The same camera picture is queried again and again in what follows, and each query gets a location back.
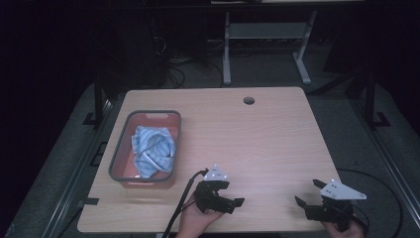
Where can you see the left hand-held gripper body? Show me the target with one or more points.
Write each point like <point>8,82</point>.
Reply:
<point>208,198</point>

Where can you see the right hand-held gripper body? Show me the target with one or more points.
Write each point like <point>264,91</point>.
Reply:
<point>333,206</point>

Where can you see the person's left hand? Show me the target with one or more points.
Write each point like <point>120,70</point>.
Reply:
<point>194,219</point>

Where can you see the person's right hand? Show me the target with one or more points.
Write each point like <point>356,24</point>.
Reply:
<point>343,232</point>

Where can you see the pink basket with grey rim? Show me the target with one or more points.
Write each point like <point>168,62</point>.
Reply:
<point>158,123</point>

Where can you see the aluminium frame rail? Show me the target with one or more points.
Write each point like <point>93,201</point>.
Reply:
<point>389,158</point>
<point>77,172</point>

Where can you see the blue striped cloth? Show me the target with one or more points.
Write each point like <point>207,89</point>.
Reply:
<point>152,145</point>

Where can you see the grey metal desk frame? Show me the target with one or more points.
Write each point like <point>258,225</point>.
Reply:
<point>264,31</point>

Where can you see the black metal stand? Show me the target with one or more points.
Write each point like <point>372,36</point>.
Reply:
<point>98,99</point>
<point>370,99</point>

